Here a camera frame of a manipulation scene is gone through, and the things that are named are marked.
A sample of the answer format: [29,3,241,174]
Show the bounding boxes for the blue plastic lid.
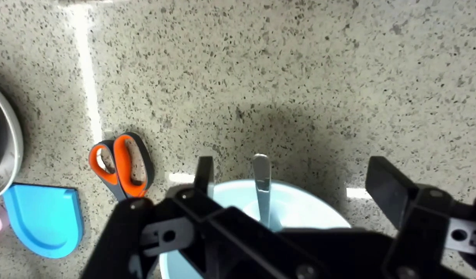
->
[2,181,86,260]

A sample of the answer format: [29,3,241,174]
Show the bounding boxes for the orange-handled scissors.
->
[88,132,157,205]

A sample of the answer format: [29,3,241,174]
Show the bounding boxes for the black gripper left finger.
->
[167,155,235,222]

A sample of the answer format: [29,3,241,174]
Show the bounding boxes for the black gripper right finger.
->
[365,155,476,245]

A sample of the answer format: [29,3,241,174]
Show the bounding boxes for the light blue bowl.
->
[159,178,353,279]

